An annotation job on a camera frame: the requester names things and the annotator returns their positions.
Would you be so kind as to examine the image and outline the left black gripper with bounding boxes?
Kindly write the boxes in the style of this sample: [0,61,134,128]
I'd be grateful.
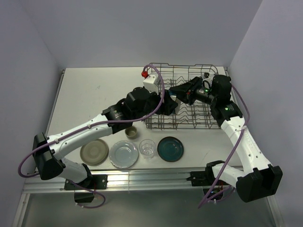
[132,86,177,121]

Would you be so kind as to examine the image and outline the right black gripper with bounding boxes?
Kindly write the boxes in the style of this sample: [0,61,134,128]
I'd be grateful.
[169,76,217,105]

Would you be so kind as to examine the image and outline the olive ceramic mug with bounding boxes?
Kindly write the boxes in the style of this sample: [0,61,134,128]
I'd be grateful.
[125,126,138,140]

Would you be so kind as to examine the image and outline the clear glass tumbler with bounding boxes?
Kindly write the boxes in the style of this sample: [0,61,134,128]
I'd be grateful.
[139,139,156,159]

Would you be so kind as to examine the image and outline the teal white ceramic bowl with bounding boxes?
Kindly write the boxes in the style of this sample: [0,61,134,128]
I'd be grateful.
[170,95,181,114]

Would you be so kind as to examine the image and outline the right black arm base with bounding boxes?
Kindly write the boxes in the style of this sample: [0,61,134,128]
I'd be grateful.
[186,171,235,203]

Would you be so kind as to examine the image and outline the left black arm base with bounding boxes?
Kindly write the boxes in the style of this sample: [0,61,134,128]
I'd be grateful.
[64,175,107,209]

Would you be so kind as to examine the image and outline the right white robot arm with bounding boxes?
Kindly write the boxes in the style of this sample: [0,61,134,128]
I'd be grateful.
[169,75,283,202]

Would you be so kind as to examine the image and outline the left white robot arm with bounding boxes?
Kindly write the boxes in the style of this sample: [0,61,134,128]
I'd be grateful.
[33,87,179,189]

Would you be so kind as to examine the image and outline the teal ceramic plate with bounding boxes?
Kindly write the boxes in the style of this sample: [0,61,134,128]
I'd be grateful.
[157,136,184,162]

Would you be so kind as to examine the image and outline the beige ceramic plate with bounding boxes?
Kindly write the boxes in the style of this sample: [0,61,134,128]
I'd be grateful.
[80,139,109,166]

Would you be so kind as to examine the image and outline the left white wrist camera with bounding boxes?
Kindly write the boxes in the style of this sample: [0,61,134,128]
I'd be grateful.
[141,71,160,94]

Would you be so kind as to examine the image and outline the grey wire dish rack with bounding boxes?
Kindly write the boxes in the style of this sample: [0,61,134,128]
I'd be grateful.
[143,63,228,130]

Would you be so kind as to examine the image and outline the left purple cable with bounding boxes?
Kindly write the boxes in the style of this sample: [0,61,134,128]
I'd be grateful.
[18,65,166,178]

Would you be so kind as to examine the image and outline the aluminium mounting rail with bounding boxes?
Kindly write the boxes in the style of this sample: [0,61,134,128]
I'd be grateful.
[22,166,244,193]

